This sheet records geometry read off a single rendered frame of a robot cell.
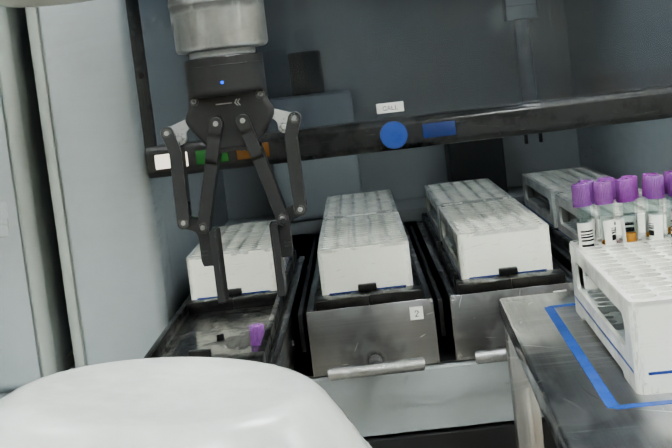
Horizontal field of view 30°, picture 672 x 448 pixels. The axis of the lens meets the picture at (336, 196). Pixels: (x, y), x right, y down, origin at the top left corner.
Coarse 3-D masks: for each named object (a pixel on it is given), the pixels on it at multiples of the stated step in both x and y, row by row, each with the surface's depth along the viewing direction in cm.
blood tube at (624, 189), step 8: (616, 184) 106; (624, 184) 106; (632, 184) 106; (616, 192) 106; (624, 192) 106; (632, 192) 106; (616, 200) 107; (624, 200) 106; (632, 200) 106; (624, 208) 106; (632, 208) 106; (624, 216) 106; (632, 216) 106; (624, 224) 106; (632, 224) 106; (624, 232) 107; (632, 232) 106; (624, 240) 107; (632, 240) 106
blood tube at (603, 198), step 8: (600, 184) 106; (608, 184) 106; (600, 192) 106; (608, 192) 106; (600, 200) 106; (608, 200) 106; (600, 208) 106; (608, 208) 106; (600, 216) 106; (608, 216) 106; (600, 224) 107; (608, 224) 106; (600, 232) 107; (608, 232) 106; (608, 240) 106
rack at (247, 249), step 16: (240, 224) 171; (256, 224) 169; (224, 240) 156; (240, 240) 154; (256, 240) 152; (192, 256) 144; (224, 256) 142; (240, 256) 142; (256, 256) 142; (272, 256) 143; (192, 272) 143; (208, 272) 143; (240, 272) 143; (256, 272) 143; (272, 272) 143; (192, 288) 143; (208, 288) 143; (256, 288) 143; (272, 288) 143
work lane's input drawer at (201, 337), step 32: (288, 288) 152; (192, 320) 138; (224, 320) 136; (256, 320) 133; (288, 320) 130; (160, 352) 120; (192, 352) 111; (224, 352) 119; (256, 352) 111; (288, 352) 125
